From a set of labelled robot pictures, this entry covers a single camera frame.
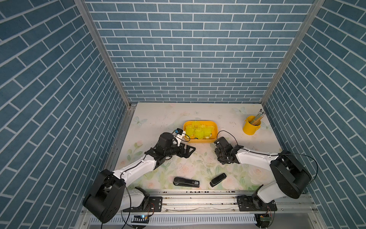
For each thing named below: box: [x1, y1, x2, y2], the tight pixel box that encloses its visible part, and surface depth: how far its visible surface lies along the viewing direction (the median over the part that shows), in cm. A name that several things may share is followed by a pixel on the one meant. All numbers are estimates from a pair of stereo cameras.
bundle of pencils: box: [249, 108, 266, 126], surface depth 97 cm
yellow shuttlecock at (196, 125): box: [192, 120, 201, 131], surface depth 104 cm
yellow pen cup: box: [242, 115, 262, 136], surface depth 99 cm
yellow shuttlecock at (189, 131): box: [185, 124, 195, 140], surface depth 98 cm
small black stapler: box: [209, 172, 227, 188], surface depth 82 cm
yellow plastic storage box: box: [183, 120, 219, 144], surface depth 98 cm
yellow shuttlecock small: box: [203, 124, 215, 139], surface depth 98 cm
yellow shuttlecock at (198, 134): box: [193, 128, 205, 140], surface depth 97 cm
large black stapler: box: [172, 176, 200, 188], surface depth 80 cm
